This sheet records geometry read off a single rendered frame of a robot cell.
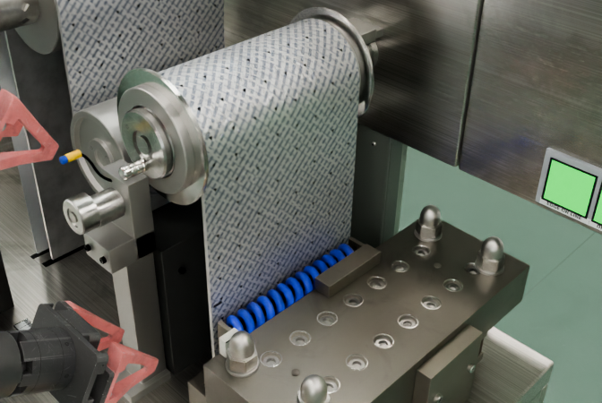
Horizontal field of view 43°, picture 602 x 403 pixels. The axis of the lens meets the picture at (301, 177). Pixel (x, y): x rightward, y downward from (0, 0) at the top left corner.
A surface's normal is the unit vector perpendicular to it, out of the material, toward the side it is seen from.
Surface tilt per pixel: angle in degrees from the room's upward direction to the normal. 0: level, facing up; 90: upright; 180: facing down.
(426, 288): 0
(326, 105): 90
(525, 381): 0
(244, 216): 90
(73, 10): 92
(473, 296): 0
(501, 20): 90
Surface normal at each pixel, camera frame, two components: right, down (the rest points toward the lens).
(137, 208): 0.71, 0.39
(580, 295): 0.01, -0.84
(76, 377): -0.60, -0.10
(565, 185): -0.70, 0.38
